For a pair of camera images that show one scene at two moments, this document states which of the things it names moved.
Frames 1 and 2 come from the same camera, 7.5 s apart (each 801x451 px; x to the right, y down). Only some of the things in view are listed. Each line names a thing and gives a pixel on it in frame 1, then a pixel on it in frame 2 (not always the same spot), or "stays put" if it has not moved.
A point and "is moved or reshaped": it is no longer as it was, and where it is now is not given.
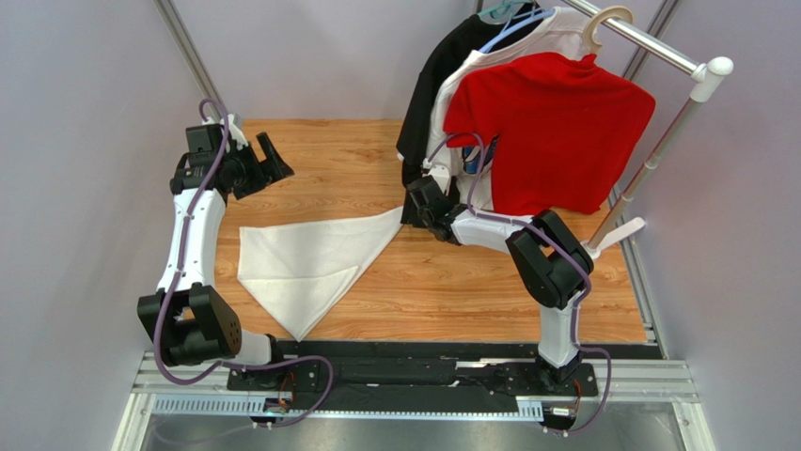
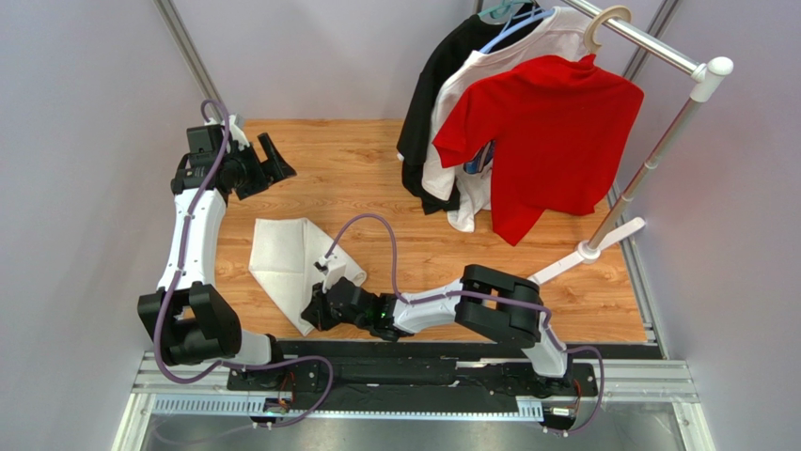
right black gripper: x=423 y=194 -> x=319 y=307
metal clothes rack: x=709 y=74 stays put
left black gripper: x=266 y=172 stays put
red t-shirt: x=568 y=131 stays put
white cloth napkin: x=303 y=272 is moved or reshaped
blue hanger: x=518 y=23 stays put
